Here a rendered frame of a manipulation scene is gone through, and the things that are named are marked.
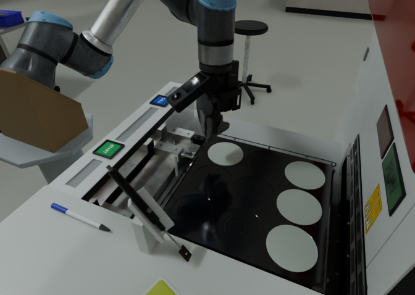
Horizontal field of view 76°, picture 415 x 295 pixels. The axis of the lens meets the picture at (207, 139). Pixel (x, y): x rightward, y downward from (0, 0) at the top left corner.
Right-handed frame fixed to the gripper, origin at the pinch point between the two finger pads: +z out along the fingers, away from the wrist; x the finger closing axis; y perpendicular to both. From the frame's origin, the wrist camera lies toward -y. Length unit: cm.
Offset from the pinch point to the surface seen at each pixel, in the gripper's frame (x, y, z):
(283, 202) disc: -21.2, 7.8, 7.9
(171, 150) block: 8.2, -6.8, 6.3
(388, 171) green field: -35.6, 12.1, -11.2
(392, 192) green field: -38.4, 8.3, -11.1
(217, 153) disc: 1.4, 3.9, 7.2
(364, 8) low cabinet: 280, 521, 57
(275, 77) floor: 170, 197, 87
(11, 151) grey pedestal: 45, -49, 15
